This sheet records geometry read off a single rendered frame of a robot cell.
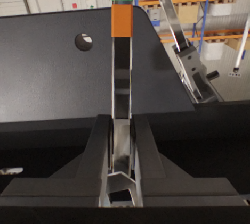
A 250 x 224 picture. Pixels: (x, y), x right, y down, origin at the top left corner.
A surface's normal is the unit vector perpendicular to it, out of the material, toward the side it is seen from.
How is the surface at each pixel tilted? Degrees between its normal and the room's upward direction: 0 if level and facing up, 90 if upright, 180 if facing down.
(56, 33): 90
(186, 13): 90
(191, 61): 77
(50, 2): 90
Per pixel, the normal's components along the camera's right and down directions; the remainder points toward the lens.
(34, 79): 0.01, 0.53
